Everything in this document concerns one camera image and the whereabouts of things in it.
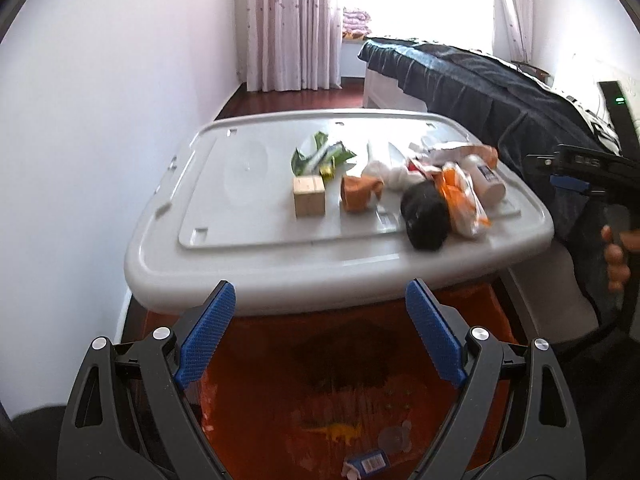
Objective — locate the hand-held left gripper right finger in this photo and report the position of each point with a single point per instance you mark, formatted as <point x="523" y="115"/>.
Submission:
<point x="432" y="330"/>

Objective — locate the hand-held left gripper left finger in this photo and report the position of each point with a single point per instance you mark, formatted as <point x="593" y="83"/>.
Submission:
<point x="207" y="332"/>

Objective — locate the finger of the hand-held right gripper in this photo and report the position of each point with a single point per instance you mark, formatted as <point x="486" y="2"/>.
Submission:
<point x="570" y="185"/>
<point x="575" y="160"/>

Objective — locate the white plastic bottle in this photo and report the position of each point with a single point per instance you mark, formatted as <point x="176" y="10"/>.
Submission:
<point x="489" y="182"/>

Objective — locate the orange plastic bin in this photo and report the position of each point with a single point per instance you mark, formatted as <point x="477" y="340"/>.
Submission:
<point x="300" y="360"/>

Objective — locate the orange white snack packet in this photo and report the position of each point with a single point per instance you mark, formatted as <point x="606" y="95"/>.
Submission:
<point x="462" y="200"/>

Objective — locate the black cloth bundle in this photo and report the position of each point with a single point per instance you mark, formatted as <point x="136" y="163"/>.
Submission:
<point x="425" y="215"/>

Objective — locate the red white wrapper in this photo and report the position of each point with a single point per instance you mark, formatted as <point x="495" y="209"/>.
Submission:
<point x="450" y="152"/>

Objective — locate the orange paper cup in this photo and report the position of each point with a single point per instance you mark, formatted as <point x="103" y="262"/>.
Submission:
<point x="357" y="192"/>

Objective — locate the white tissue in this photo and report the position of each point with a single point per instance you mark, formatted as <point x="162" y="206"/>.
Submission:
<point x="387" y="172"/>

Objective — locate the wooden block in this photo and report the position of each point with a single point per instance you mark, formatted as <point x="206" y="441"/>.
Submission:
<point x="309" y="197"/>

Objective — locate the small yellow packet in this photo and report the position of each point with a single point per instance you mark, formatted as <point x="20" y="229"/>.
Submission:
<point x="327" y="172"/>

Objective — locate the green snack wrapper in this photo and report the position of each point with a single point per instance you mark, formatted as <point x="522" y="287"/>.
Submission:
<point x="320" y="152"/>

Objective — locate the person's right hand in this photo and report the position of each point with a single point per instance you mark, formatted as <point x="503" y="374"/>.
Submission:
<point x="617" y="262"/>

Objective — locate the wooden nightstand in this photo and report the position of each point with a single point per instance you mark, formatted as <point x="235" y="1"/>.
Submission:
<point x="532" y="69"/>

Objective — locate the clear plastic wrapper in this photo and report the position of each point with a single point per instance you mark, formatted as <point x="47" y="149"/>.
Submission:
<point x="395" y="436"/>

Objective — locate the bed with dark cover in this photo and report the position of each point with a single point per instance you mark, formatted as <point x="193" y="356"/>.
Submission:
<point x="475" y="85"/>

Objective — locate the grey plastic storage box lid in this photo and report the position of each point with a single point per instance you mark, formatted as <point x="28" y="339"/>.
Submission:
<point x="240" y="200"/>

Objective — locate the yellow dinosaur toy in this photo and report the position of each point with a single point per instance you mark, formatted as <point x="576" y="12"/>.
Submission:
<point x="335" y="431"/>

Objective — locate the small blue packet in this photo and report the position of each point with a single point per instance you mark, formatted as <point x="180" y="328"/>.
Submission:
<point x="367" y="462"/>

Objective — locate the pink patterned curtain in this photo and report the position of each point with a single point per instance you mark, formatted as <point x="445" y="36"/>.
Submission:
<point x="515" y="5"/>
<point x="295" y="25"/>

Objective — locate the stack of folded blankets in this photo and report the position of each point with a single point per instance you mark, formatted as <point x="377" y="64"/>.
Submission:
<point x="356" y="22"/>

